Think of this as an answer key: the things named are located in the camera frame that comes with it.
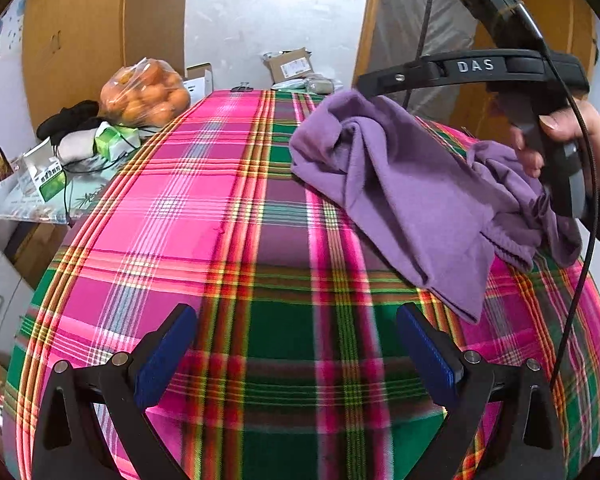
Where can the person's right hand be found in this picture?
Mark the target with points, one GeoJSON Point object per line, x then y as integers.
{"type": "Point", "coordinates": [561, 126]}

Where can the wooden door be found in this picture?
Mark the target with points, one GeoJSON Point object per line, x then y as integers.
{"type": "Point", "coordinates": [516, 79]}

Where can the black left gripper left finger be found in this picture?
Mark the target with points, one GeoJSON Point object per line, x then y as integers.
{"type": "Point", "coordinates": [69, 443]}

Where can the pink plaid tablecloth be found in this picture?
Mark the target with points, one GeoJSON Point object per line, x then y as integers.
{"type": "Point", "coordinates": [296, 371]}

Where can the bag of oranges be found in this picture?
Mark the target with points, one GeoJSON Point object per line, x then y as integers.
{"type": "Point", "coordinates": [149, 93]}

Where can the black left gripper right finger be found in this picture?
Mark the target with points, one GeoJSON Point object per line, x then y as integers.
{"type": "Point", "coordinates": [525, 442]}

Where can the green white medicine box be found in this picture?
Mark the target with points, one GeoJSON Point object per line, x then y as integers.
{"type": "Point", "coordinates": [43, 170]}

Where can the wooden wardrobe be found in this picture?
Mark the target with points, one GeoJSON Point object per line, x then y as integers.
{"type": "Point", "coordinates": [70, 48]}

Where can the black cloth bundle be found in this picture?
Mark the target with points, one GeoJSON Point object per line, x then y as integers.
{"type": "Point", "coordinates": [79, 117]}

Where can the white cloth bundle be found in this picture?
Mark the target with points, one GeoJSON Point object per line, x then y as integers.
{"type": "Point", "coordinates": [76, 146]}

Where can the green white carton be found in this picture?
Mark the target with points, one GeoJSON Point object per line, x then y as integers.
{"type": "Point", "coordinates": [113, 141]}

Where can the purple garment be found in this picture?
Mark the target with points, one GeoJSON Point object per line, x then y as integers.
{"type": "Point", "coordinates": [438, 218]}

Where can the brown cardboard parcel box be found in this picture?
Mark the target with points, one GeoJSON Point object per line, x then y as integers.
{"type": "Point", "coordinates": [287, 65]}

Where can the white open box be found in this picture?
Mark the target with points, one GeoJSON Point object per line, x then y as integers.
{"type": "Point", "coordinates": [198, 81]}

